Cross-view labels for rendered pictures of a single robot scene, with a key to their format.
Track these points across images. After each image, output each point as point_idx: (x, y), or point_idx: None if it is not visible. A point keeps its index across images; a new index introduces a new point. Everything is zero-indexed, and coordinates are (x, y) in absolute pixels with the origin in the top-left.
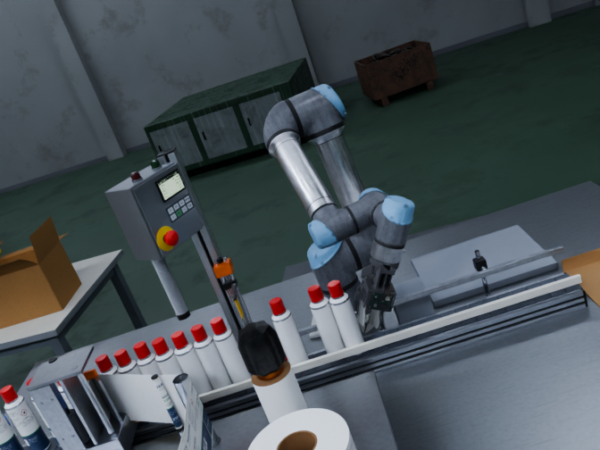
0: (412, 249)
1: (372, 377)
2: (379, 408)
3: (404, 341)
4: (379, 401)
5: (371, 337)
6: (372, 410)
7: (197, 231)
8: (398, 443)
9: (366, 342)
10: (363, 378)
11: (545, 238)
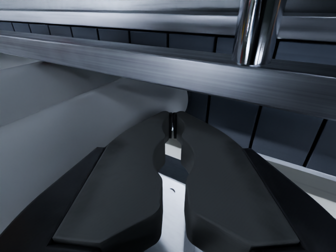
0: None
1: (180, 198)
2: (176, 251)
3: (315, 160)
4: (179, 243)
5: (221, 48)
6: (167, 244)
7: None
8: (197, 250)
9: (175, 152)
10: (165, 187)
11: None
